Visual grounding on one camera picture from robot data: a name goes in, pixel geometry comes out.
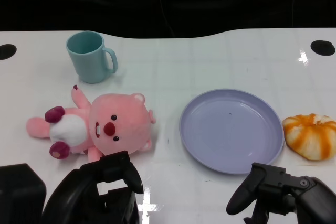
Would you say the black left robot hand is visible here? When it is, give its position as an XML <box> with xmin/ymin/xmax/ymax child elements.
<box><xmin>41</xmin><ymin>150</ymin><xmax>144</xmax><ymax>224</ymax></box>

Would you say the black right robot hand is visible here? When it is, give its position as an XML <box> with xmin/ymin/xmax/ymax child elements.
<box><xmin>226</xmin><ymin>162</ymin><xmax>336</xmax><ymax>224</ymax></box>

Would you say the pink plush beaver doll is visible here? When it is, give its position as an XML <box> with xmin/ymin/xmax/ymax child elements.
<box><xmin>26</xmin><ymin>84</ymin><xmax>157</xmax><ymax>162</ymax></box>

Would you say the lavender plastic plate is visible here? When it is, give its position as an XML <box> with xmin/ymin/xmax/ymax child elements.
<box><xmin>179</xmin><ymin>88</ymin><xmax>285</xmax><ymax>175</ymax></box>

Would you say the orange and white bun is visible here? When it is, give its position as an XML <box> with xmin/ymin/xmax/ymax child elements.
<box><xmin>282</xmin><ymin>113</ymin><xmax>336</xmax><ymax>161</ymax></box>

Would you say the teal plastic mug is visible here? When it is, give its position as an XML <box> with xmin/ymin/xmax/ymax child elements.
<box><xmin>65</xmin><ymin>31</ymin><xmax>118</xmax><ymax>84</ymax></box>

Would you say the black table cable grommet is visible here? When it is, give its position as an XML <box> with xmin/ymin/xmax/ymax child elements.
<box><xmin>0</xmin><ymin>44</ymin><xmax>17</xmax><ymax>60</ymax></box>
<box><xmin>310</xmin><ymin>40</ymin><xmax>336</xmax><ymax>56</ymax></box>

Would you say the thin black background cable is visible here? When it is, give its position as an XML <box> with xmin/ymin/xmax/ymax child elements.
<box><xmin>290</xmin><ymin>0</ymin><xmax>303</xmax><ymax>28</ymax></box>
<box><xmin>158</xmin><ymin>0</ymin><xmax>175</xmax><ymax>38</ymax></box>

